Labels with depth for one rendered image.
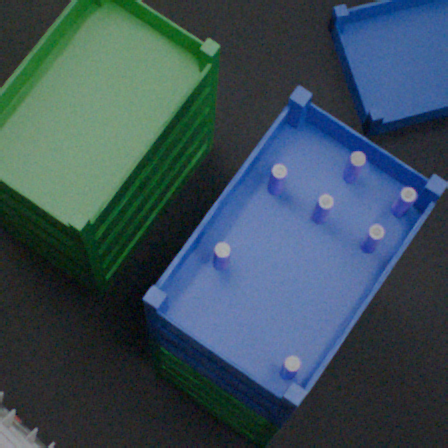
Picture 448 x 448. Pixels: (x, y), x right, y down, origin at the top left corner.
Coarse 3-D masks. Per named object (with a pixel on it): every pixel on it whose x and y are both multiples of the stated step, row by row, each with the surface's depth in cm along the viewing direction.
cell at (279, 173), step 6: (276, 168) 132; (282, 168) 132; (276, 174) 132; (282, 174) 132; (270, 180) 135; (276, 180) 133; (282, 180) 133; (270, 186) 136; (276, 186) 135; (282, 186) 136; (270, 192) 138; (276, 192) 137
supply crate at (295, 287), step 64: (320, 128) 140; (256, 192) 138; (320, 192) 139; (384, 192) 139; (192, 256) 136; (256, 256) 136; (320, 256) 137; (384, 256) 137; (192, 320) 134; (256, 320) 134; (320, 320) 135; (256, 384) 129
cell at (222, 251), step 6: (216, 246) 130; (222, 246) 130; (228, 246) 130; (216, 252) 130; (222, 252) 130; (228, 252) 130; (216, 258) 131; (222, 258) 130; (228, 258) 131; (216, 264) 133; (222, 264) 132; (228, 264) 134; (222, 270) 135
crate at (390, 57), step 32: (384, 0) 192; (416, 0) 195; (352, 32) 196; (384, 32) 196; (416, 32) 196; (352, 64) 195; (384, 64) 195; (416, 64) 195; (352, 96) 193; (384, 96) 193; (416, 96) 193; (384, 128) 190
